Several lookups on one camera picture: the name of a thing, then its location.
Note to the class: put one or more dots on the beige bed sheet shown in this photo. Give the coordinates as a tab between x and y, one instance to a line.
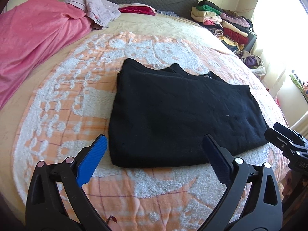
156	26

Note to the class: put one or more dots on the red pillow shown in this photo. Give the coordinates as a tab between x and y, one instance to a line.
138	9

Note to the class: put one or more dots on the stack of folded clothes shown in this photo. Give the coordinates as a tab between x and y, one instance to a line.
236	32

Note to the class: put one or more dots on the black sweater with orange patches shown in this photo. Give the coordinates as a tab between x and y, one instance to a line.
160	117

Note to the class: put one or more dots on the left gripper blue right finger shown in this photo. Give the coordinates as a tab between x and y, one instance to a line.
219	158

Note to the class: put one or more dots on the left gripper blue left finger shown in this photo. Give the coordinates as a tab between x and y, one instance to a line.
90	159

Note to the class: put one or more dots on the lilac crumpled garment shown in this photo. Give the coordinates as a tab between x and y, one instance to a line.
102	12

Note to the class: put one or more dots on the pink quilt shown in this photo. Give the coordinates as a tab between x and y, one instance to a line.
31	33

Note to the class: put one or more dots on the bag of purple clothes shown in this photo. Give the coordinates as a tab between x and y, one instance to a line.
253	62

